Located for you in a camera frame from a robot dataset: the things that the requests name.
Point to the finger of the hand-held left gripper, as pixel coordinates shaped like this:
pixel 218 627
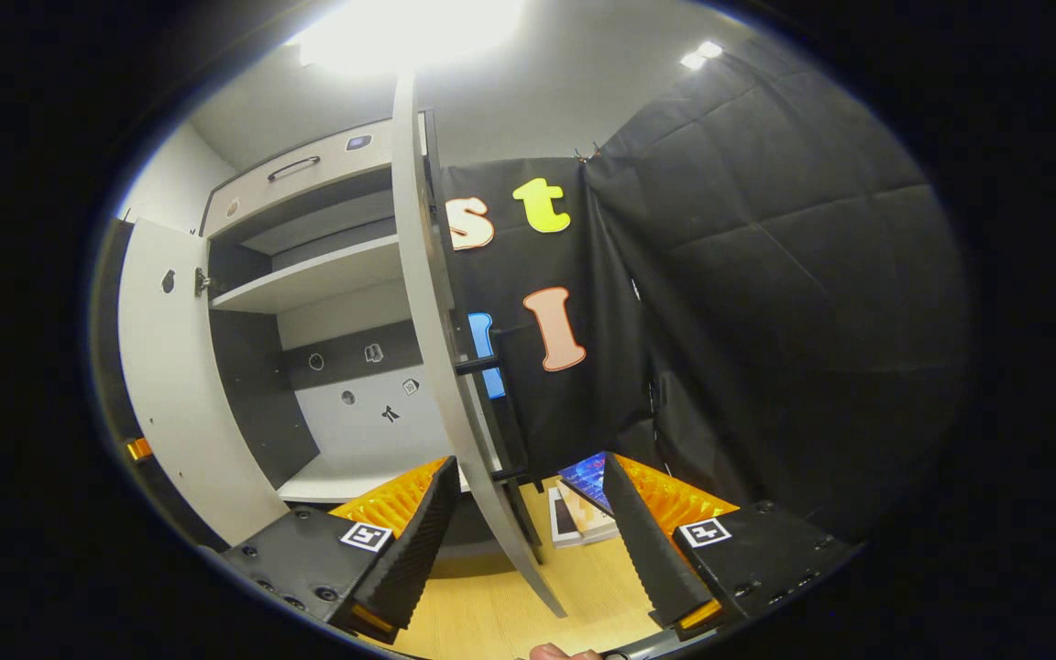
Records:
pixel 138 449

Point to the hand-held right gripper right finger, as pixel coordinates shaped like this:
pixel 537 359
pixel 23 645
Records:
pixel 643 541

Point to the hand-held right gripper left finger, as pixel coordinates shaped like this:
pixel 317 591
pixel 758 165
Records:
pixel 423 541

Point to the white cabinet door checkered sticker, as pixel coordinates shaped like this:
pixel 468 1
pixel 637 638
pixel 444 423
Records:
pixel 180 394

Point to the white double-door shoe cabinet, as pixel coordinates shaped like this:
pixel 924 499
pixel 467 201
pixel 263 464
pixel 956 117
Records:
pixel 258 394

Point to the white cabinet door keys sticker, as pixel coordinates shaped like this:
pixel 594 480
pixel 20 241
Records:
pixel 423 302

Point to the white cabinet shelf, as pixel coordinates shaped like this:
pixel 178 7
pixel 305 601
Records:
pixel 326 275

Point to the black backdrop cloth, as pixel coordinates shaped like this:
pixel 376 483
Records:
pixel 766 275

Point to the black cloth clip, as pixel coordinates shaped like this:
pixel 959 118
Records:
pixel 588 152

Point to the small ceiling light panel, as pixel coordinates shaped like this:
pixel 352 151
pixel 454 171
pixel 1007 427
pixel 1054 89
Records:
pixel 702 55

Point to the large ceiling light panel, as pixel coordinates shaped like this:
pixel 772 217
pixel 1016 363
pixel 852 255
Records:
pixel 409 32

